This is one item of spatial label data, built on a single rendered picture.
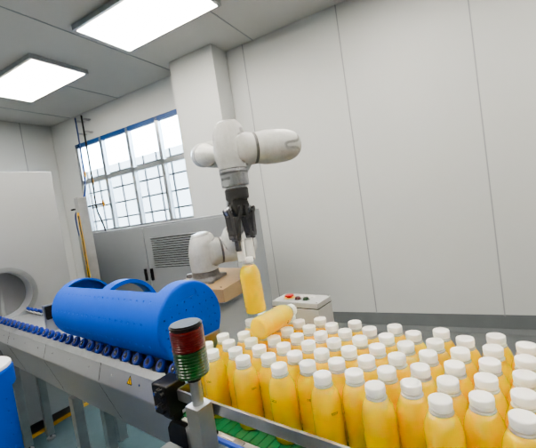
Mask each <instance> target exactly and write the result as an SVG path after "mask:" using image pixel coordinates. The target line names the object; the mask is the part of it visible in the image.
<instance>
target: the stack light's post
mask: <svg viewBox="0 0 536 448"><path fill-rule="evenodd" d="M185 409H186V414H187V420H188V430H189V435H190V441H191V446H192V448H220V447H219V441H218V436H217V430H216V425H215V419H214V414H213V408H212V401H210V400H207V399H204V403H203V404H202V405H200V406H197V407H195V406H193V405H192V402H191V403H190V404H188V405H187V406H186V407H185Z"/></svg>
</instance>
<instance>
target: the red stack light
mask: <svg viewBox="0 0 536 448"><path fill-rule="evenodd" d="M169 336H170V342H171V347H172V352H173V354H175V355H187V354H191V353H195V352H197V351H198V350H200V349H202V348H203V347H204V346H205V344H206V343H205V337H204V328H203V324H201V325H200V327H198V328H197V329H195V330H193V331H191V332H184V333H172V332H169Z"/></svg>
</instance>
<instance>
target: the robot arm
mask: <svg viewBox="0 0 536 448"><path fill-rule="evenodd" d="M300 150H301V142H300V136H299V135H298V134H297V133H296V132H294V131H291V130H287V129H269V130H262V131H258V132H244V130H243V127H242V125H240V123H238V122H237V120H235V119H227V120H222V121H219V122H218V123H216V125H215V126H214V129H213V133H212V140H211V141H207V142H205V143H200V144H197V145H195V146H194V147H193V149H192V151H191V159H192V161H193V163H194V164H195V165H196V166H198V167H203V168H205V167H208V168H219V172H220V182H221V187H222V188H225V189H226V190H225V197H226V200H227V209H226V210H222V213H223V215H224V217H225V221H226V225H227V226H226V227H225V228H224V229H223V233H222V235H221V236H220V237H214V236H213V234H212V233H210V232H207V231H202V232H198V233H195V234H194V235H192V236H191V238H190V240H189V244H188V257H189V263H190V267H191V270H192V273H191V274H187V278H189V280H194V281H199V282H202V283H204V284H213V283H214V282H215V281H217V280H218V279H220V278H222V277H223V276H225V275H226V274H227V272H220V271H219V266H218V265H219V264H221V263H224V262H231V261H236V260H238V262H246V257H248V256H253V259H254V260H255V259H256V257H255V251H256V250H257V240H256V235H257V229H256V221H255V213H254V212H255V206H254V205H249V203H248V200H247V198H249V191H248V187H246V185H249V177H248V171H249V169H250V167H251V165H252V164H278V163H282V162H287V161H290V160H292V159H293V158H295V157H296V156H297V155H298V154H299V152H300Z"/></svg>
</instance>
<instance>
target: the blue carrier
mask: <svg viewBox="0 0 536 448"><path fill-rule="evenodd" d="M128 283H132V284H136V285H138V286H139V287H140V288H141V289H142V290H143V291H144V292H132V291H118V290H116V288H118V287H119V286H121V285H123V284H128ZM93 286H94V287H93ZM190 317H197V318H199V319H201V320H202V324H203V328H204V336H205V335H207V334H209V333H211V332H214V331H216V330H217V329H219V328H220V304H219V302H218V299H217V297H216V295H215V293H214V292H213V290H212V289H211V288H210V287H209V286H208V285H207V284H204V283H202V282H199V281H194V280H179V281H175V282H172V283H170V284H168V285H166V286H165V287H164V288H163V289H162V290H161V291H160V292H156V291H155V290H154V288H153V287H152V286H151V285H150V284H148V283H146V282H144V281H142V280H139V279H119V280H115V281H114V282H112V283H110V284H106V283H105V282H103V281H101V280H99V279H97V278H78V279H75V280H73V281H71V282H69V283H67V284H65V285H64V286H63V287H62V288H61V289H60V290H59V291H58V293H57V294H56V296H55V298H54V300H53V303H52V319H53V321H54V323H55V324H56V325H57V327H58V328H59V329H60V330H62V331H63V332H65V333H67V334H71V335H74V336H78V337H81V338H85V339H88V340H94V341H98V342H101V343H105V344H108V345H111V346H115V347H119V348H124V349H129V350H131V351H135V352H139V353H141V354H145V355H149V356H155V357H158V358H163V359H165V360H169V361H173V357H172V347H171V342H170V336H169V329H168V327H169V326H170V325H171V324H172V323H174V322H176V321H179V320H181V319H185V318H190Z"/></svg>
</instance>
